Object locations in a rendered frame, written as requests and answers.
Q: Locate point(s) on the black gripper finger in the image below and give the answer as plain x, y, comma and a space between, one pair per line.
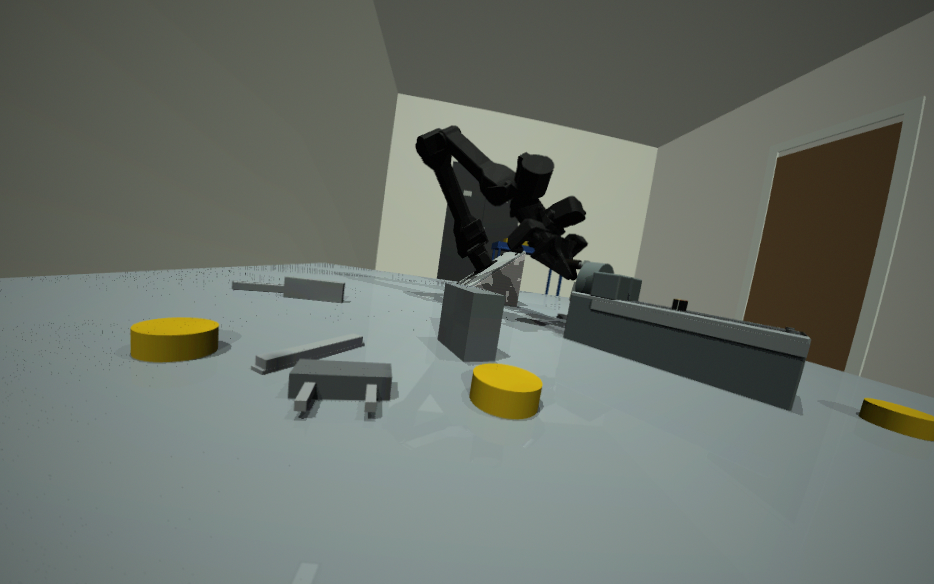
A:
567, 249
550, 254

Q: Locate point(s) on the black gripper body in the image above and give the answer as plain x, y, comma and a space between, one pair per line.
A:
532, 229

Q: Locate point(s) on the yellow short cylinder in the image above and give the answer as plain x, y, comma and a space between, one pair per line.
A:
898, 418
505, 391
173, 339

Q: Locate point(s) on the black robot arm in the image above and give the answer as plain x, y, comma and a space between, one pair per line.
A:
497, 183

